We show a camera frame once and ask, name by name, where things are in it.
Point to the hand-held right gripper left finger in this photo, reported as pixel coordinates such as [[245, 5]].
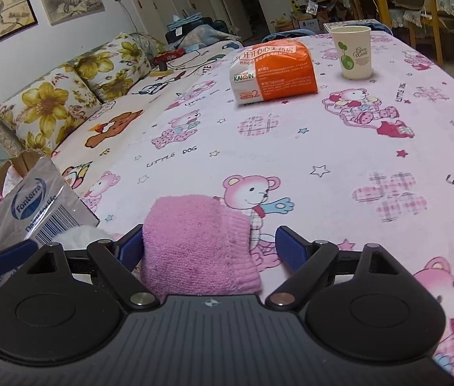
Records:
[[130, 249]]

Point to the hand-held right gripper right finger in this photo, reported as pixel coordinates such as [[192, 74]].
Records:
[[291, 245]]

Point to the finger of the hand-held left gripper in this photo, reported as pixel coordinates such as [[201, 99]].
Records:
[[10, 258]]

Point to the cardboard box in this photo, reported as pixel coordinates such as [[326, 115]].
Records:
[[38, 209]]

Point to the pink fuzzy sock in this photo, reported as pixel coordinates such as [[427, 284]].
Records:
[[199, 249]]

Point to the white and pink cloth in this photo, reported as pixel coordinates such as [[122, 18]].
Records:
[[12, 181]]

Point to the sofa with cartoon cover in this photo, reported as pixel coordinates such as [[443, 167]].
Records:
[[130, 116]]

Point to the yellow floral cushion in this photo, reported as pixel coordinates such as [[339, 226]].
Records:
[[114, 64], [50, 104]]

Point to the orange and white packet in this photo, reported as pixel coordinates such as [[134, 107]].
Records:
[[283, 76]]

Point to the white paper cup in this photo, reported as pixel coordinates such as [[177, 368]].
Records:
[[353, 56]]

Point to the blue chair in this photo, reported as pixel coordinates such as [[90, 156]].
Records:
[[291, 35]]

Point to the black bag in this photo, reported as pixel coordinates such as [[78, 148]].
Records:
[[195, 30]]

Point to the wooden chair with cloth cover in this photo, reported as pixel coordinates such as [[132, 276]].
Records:
[[424, 4]]

